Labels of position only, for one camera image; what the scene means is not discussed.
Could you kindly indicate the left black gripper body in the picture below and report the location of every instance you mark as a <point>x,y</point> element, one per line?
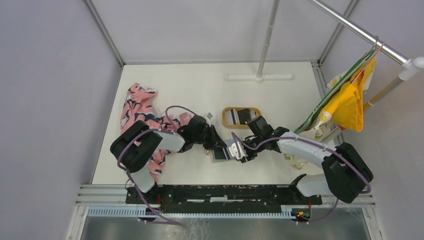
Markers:
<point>206,138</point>

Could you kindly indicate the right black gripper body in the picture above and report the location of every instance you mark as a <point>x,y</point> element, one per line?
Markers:
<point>252,153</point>

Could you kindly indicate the white magnetic stripe card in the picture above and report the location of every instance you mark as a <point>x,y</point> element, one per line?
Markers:
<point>220,155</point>

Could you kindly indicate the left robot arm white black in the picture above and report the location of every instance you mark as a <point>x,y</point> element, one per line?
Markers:
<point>135,147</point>

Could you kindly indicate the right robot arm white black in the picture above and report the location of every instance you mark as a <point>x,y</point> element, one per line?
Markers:
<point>345,174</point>

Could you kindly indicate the white rack pole with base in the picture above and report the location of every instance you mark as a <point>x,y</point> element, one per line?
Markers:
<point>260,76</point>

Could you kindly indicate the pink patterned garment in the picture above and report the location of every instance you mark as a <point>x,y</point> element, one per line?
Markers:
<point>138,107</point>

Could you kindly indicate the yellow dinosaur print garment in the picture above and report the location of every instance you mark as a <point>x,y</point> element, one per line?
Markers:
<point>345,108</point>

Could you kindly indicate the green clothes hanger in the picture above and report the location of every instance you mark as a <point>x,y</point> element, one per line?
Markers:
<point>337,82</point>

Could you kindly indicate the pink clothes hanger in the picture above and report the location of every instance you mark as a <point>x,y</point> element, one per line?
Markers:
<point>364,66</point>

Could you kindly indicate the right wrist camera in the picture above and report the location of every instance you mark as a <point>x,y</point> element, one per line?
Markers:
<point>237,151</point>

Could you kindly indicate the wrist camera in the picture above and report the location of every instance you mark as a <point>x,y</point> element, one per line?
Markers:
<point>208,117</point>
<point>237,151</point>

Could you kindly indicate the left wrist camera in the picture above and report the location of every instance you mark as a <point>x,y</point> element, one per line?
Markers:
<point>208,117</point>

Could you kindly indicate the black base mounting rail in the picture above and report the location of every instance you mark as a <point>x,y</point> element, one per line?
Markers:
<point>222,199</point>

